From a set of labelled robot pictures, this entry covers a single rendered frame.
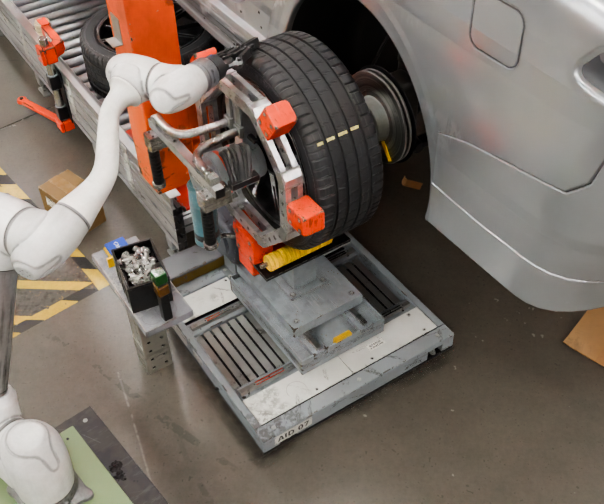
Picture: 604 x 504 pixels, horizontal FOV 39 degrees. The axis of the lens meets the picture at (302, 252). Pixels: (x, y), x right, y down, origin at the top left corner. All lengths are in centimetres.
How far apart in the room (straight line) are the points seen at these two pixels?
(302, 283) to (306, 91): 90
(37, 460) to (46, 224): 61
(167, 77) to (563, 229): 108
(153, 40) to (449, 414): 160
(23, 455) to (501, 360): 175
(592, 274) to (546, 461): 94
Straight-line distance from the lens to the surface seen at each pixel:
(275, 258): 277
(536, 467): 299
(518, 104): 209
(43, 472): 232
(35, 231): 208
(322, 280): 310
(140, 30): 272
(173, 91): 225
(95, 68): 400
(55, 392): 322
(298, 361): 297
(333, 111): 242
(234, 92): 247
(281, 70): 245
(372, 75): 275
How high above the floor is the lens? 248
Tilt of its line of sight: 44 degrees down
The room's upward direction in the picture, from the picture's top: 2 degrees counter-clockwise
